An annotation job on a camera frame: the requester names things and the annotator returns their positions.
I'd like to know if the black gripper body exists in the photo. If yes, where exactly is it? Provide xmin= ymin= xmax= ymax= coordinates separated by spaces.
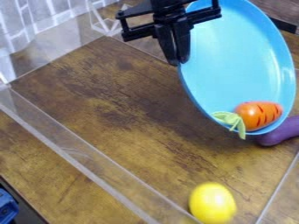
xmin=117 ymin=0 xmax=221 ymax=42

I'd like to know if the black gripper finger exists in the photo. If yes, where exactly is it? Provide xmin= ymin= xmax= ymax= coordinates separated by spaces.
xmin=173 ymin=17 xmax=191 ymax=63
xmin=154 ymin=24 xmax=179 ymax=67

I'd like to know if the blue plastic plate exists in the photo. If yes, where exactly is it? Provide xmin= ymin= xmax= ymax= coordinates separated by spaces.
xmin=179 ymin=0 xmax=297 ymax=135

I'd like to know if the orange toy carrot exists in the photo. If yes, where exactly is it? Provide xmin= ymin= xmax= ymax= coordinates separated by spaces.
xmin=211 ymin=101 xmax=285 ymax=139

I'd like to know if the purple toy eggplant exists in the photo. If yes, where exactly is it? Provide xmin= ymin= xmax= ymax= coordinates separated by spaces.
xmin=257 ymin=115 xmax=299 ymax=146

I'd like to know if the yellow toy lemon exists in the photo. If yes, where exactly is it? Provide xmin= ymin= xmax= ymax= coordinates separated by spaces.
xmin=189 ymin=182 xmax=238 ymax=224

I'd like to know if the blue object at corner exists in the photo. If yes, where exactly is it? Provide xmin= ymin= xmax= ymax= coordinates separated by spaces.
xmin=0 ymin=188 xmax=19 ymax=224

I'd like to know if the clear acrylic enclosure wall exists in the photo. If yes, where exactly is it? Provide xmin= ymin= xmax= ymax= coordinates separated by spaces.
xmin=0 ymin=7 xmax=299 ymax=224

